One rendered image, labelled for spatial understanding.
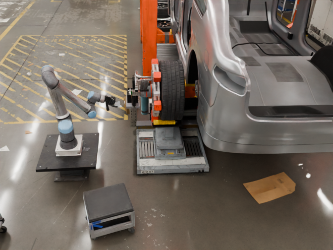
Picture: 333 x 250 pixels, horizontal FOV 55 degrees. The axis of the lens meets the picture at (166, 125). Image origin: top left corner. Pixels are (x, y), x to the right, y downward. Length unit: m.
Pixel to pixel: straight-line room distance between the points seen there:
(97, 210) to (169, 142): 1.31
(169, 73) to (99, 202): 1.43
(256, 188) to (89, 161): 1.83
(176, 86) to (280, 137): 1.14
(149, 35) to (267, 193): 2.16
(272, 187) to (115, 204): 1.77
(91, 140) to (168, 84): 1.14
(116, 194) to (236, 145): 1.17
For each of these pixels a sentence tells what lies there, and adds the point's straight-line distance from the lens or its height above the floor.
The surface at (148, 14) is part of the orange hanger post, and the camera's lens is 3.65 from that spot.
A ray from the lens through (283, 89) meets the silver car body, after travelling 3.62.
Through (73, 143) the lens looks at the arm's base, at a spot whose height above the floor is 0.42.
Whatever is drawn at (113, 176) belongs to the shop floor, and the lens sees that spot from 3.70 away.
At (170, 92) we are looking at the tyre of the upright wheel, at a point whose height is 0.99.
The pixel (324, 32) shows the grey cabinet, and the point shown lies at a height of 0.33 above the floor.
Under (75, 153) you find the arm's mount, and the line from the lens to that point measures 3.56.
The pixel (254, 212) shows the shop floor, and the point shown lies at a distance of 3.49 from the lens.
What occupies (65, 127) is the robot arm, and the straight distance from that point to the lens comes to 3.43.
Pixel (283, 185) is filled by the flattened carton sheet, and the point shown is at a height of 0.01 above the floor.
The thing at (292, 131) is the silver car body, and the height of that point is 1.09.
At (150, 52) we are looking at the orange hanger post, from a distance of 3.79.
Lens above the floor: 2.55
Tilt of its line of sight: 35 degrees down
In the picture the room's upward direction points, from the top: 2 degrees clockwise
